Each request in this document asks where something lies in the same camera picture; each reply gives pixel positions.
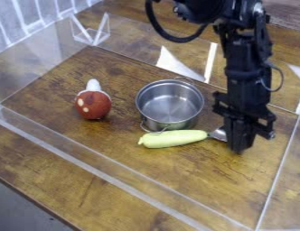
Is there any small steel pot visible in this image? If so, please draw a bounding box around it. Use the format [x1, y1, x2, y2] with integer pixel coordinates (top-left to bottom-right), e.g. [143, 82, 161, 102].
[135, 77, 205, 133]

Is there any red toy mushroom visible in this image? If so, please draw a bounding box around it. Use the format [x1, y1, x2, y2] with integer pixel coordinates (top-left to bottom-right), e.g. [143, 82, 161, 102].
[75, 79, 111, 120]

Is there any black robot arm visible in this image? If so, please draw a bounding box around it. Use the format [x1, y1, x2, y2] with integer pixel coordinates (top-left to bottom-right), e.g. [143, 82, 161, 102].
[174, 0, 276, 153]

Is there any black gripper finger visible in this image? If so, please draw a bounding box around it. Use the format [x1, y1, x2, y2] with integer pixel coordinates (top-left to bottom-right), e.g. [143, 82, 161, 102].
[224, 117, 233, 150]
[232, 119, 256, 154]

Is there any clear acrylic enclosure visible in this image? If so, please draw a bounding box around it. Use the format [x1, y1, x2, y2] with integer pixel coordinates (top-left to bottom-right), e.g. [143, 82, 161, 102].
[0, 12, 300, 231]

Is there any black cable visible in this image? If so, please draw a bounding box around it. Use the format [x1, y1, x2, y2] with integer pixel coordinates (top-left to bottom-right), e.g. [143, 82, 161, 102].
[143, 0, 210, 43]

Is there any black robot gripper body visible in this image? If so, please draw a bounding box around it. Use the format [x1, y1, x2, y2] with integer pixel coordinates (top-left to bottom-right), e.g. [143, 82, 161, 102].
[212, 67, 278, 141]

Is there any black bar on table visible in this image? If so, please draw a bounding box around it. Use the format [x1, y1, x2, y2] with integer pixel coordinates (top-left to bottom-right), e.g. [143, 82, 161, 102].
[264, 12, 270, 23]

